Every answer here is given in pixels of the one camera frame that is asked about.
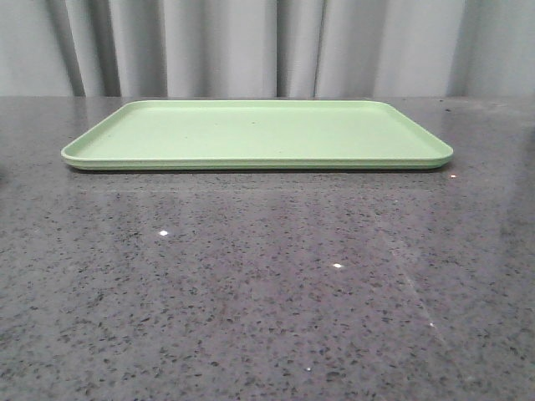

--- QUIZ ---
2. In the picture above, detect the green rectangular tray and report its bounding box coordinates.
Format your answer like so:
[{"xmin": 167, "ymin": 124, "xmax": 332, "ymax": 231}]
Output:
[{"xmin": 61, "ymin": 100, "xmax": 453, "ymax": 170}]

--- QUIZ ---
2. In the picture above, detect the grey curtain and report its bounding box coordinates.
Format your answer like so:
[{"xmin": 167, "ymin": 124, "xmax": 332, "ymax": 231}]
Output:
[{"xmin": 1, "ymin": 1, "xmax": 534, "ymax": 99}]

